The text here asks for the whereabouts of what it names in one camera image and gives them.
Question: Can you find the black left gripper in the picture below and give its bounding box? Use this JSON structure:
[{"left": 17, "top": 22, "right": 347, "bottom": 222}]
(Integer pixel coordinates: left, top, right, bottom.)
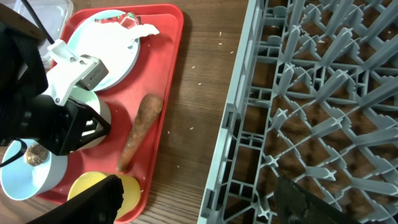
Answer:
[{"left": 1, "top": 95, "right": 111, "bottom": 156}]

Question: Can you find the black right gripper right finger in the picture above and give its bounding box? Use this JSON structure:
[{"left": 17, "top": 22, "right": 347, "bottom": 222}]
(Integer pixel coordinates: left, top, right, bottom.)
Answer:
[{"left": 274, "top": 177, "right": 359, "bottom": 224}]

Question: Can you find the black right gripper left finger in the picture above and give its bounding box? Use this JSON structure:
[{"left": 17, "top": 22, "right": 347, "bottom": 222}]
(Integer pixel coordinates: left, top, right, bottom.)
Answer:
[{"left": 27, "top": 175, "right": 124, "bottom": 224}]

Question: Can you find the yellow plastic cup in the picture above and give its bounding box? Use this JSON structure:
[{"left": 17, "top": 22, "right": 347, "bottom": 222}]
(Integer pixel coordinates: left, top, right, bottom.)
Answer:
[{"left": 67, "top": 171, "right": 141, "bottom": 222}]

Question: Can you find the brown food scrap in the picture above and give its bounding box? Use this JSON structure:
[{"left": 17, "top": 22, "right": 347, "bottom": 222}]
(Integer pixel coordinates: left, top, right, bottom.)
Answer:
[{"left": 24, "top": 144, "right": 49, "bottom": 167}]

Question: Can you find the mint green bowl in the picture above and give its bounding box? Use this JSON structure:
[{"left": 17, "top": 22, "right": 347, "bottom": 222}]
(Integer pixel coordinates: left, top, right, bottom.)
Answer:
[{"left": 70, "top": 86, "right": 112, "bottom": 150}]

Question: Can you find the light blue bowl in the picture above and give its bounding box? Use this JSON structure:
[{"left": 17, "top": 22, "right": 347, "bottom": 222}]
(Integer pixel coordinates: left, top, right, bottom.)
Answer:
[{"left": 1, "top": 152, "right": 68, "bottom": 200}]

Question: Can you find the orange carrot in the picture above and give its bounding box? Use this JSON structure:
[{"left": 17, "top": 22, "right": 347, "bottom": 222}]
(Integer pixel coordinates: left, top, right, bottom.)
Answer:
[{"left": 116, "top": 93, "right": 163, "bottom": 172}]

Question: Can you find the white napkin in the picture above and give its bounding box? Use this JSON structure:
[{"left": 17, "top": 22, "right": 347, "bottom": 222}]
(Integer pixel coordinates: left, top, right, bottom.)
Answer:
[{"left": 76, "top": 22, "right": 160, "bottom": 69}]

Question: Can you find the red foil wrapper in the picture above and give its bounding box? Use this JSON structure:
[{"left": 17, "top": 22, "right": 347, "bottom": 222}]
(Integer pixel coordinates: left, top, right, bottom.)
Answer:
[{"left": 94, "top": 12, "right": 141, "bottom": 29}]

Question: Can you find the grey dishwasher rack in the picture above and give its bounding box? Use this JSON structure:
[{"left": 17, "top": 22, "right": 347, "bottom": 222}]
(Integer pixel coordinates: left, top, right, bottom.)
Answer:
[{"left": 198, "top": 0, "right": 397, "bottom": 223}]

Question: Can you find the light blue plate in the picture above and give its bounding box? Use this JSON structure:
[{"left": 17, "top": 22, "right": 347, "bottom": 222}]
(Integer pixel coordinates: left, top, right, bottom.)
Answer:
[{"left": 67, "top": 9, "right": 140, "bottom": 91}]

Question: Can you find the red serving tray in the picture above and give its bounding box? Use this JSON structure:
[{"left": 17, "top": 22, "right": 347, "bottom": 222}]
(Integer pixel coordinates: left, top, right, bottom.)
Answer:
[{"left": 36, "top": 4, "right": 184, "bottom": 223}]

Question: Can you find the clear plastic bin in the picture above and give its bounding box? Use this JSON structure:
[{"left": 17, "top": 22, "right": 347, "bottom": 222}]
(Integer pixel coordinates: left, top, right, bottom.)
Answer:
[{"left": 1, "top": 0, "right": 73, "bottom": 68}]

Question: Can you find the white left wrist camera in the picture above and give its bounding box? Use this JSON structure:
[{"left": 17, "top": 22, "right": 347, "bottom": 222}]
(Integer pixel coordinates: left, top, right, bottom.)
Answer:
[{"left": 44, "top": 39, "right": 109, "bottom": 106}]

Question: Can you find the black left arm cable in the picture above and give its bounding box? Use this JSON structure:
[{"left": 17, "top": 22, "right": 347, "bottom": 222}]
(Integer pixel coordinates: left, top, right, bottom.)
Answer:
[{"left": 20, "top": 0, "right": 56, "bottom": 45}]

